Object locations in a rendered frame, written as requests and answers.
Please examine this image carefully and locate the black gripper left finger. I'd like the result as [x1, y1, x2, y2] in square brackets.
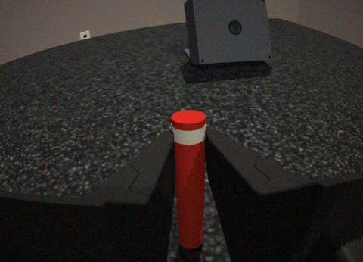
[0, 131, 175, 262]

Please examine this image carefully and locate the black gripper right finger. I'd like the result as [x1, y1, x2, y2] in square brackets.
[205, 129, 363, 262]

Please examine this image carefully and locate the dark grey panel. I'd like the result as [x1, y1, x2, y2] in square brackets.
[184, 0, 272, 65]

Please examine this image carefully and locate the red peg with white band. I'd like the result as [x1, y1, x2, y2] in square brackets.
[170, 111, 206, 249]

